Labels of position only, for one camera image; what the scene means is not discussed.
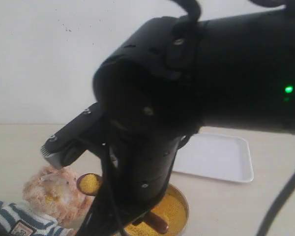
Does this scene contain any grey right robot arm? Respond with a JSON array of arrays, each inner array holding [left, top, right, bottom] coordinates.
[[78, 8, 295, 236]]

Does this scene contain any steel bowl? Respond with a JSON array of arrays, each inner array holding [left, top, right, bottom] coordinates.
[[122, 183, 189, 236]]

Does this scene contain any black thin cable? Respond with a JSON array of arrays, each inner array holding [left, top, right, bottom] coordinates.
[[255, 157, 295, 236]]

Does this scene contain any white rectangular tray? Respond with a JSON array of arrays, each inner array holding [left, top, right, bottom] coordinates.
[[173, 133, 254, 183]]

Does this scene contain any dark wooden spoon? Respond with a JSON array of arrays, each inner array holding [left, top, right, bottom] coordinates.
[[76, 173, 169, 235]]

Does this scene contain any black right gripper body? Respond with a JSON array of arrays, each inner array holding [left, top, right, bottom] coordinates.
[[93, 16, 207, 204]]

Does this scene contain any pink plush teddy bear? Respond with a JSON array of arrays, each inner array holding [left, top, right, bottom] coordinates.
[[0, 166, 93, 236]]

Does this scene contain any black ribbon cable loop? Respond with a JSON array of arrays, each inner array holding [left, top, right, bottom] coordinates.
[[171, 0, 204, 25]]

